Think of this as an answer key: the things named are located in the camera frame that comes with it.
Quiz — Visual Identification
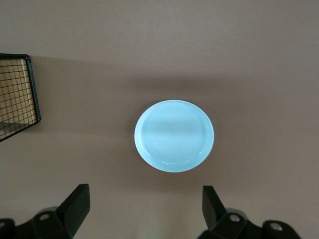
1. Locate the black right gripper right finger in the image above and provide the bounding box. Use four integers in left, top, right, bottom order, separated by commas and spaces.
198, 185, 300, 239

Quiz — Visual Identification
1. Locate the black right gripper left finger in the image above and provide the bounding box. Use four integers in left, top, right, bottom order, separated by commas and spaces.
0, 183, 91, 239

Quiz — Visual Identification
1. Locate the light blue plate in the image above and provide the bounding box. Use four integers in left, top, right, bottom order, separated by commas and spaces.
134, 100, 215, 173

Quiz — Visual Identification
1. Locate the wooden board in basket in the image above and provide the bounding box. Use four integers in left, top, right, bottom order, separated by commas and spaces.
0, 59, 35, 124

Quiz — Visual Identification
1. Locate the black wire basket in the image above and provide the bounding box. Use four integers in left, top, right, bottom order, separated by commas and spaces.
0, 53, 42, 142

